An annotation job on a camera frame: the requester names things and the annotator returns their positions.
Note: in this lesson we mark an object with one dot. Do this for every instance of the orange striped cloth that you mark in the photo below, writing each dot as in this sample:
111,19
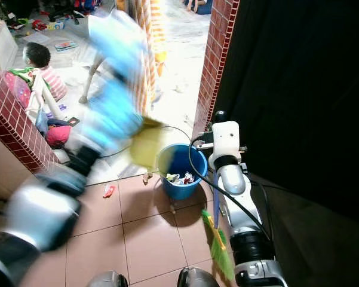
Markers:
152,42

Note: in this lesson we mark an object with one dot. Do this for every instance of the children's picture book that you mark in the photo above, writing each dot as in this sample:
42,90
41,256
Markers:
64,45

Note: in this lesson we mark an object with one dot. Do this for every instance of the seated person in blue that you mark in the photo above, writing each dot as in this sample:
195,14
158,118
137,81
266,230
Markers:
198,6

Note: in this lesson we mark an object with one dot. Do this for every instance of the white low table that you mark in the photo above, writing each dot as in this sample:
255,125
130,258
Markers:
0,39

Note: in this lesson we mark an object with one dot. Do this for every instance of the robot right leg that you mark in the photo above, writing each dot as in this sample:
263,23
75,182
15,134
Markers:
197,278

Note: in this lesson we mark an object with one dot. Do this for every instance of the small child in striped shirt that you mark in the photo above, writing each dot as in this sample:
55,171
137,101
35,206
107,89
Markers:
39,57

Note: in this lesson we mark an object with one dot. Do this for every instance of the robot left leg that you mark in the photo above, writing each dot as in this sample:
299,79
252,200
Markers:
106,280

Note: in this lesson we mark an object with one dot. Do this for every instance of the crumpled trash in bucket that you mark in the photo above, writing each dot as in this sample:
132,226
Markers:
180,177

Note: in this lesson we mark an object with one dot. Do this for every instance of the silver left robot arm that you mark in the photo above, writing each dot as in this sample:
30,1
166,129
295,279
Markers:
33,215

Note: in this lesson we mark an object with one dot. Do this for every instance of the red wrapper scrap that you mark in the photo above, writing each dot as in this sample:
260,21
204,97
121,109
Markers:
109,191

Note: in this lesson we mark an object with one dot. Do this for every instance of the pink bag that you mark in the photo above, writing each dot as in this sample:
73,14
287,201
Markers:
58,136

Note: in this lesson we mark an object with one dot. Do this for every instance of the robot leg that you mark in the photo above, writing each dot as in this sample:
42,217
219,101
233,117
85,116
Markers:
106,280
197,278

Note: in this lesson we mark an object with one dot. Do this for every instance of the yellow dustpan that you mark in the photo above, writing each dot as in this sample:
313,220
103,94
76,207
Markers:
146,146

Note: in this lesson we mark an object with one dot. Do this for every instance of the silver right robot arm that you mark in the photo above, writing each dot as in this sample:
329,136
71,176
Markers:
239,203

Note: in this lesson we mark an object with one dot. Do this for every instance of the blue plastic bucket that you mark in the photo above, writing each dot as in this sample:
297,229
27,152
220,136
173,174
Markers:
194,161

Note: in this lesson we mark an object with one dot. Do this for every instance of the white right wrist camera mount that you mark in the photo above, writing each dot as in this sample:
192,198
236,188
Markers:
227,140

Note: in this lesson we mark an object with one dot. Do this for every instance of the red toy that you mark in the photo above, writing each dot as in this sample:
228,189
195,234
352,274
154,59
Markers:
39,25

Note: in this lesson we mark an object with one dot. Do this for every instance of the pink and white child chair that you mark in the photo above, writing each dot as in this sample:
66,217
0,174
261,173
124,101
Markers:
22,84

